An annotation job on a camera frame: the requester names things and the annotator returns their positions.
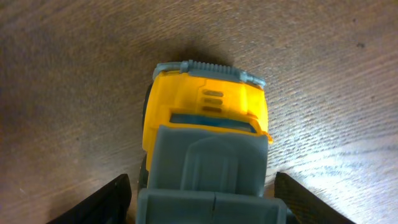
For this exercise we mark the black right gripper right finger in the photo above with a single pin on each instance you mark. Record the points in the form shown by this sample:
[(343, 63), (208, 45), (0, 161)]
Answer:
[(303, 206)]

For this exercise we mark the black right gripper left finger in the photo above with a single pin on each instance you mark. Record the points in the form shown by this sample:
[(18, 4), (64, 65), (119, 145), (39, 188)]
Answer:
[(108, 205)]

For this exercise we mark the yellow grey toy truck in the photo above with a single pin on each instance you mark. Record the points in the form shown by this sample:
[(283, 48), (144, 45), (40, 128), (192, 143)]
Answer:
[(205, 135)]

